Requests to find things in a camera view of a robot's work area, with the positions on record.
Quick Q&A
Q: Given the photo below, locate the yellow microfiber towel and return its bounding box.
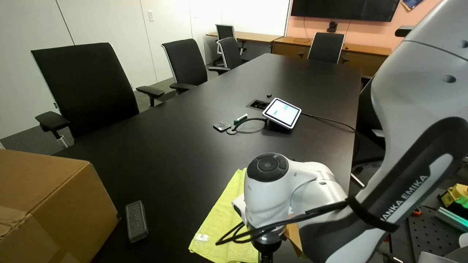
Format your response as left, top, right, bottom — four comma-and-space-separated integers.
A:
188, 170, 258, 263

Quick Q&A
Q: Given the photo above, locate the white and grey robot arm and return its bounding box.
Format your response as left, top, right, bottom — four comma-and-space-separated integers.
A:
232, 0, 468, 263

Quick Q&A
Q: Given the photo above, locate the small black phone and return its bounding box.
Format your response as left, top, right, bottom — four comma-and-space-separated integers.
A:
213, 123, 231, 133

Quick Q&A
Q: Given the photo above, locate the tablet on black stand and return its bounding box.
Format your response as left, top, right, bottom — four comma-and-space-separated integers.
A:
261, 98, 301, 131

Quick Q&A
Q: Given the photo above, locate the far black office chair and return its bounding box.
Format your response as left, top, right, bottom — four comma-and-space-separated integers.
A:
216, 25, 245, 69

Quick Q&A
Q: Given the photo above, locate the black chair at table end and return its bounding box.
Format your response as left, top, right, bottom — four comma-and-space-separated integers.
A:
308, 33, 343, 63

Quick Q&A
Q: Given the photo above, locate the black whiteboard eraser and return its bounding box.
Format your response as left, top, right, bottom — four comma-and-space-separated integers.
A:
125, 201, 149, 243

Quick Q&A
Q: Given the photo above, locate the wooden sideboard cabinet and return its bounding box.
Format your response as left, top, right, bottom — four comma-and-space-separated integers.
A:
204, 31, 391, 79

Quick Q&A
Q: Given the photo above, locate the large black office chair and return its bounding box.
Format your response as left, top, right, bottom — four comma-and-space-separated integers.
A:
32, 43, 138, 145

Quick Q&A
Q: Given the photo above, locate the brown cardboard box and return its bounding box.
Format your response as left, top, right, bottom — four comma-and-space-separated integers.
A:
0, 151, 118, 263

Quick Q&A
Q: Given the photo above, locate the green yellow box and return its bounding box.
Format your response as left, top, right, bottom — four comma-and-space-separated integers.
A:
440, 183, 468, 209

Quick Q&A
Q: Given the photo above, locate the black cable on table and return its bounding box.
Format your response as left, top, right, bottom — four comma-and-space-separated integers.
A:
225, 113, 269, 136

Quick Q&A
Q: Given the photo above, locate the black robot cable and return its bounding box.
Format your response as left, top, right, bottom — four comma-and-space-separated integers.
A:
213, 199, 356, 247

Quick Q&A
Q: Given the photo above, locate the wall mounted black television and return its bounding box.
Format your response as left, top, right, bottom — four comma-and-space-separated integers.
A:
291, 0, 399, 22

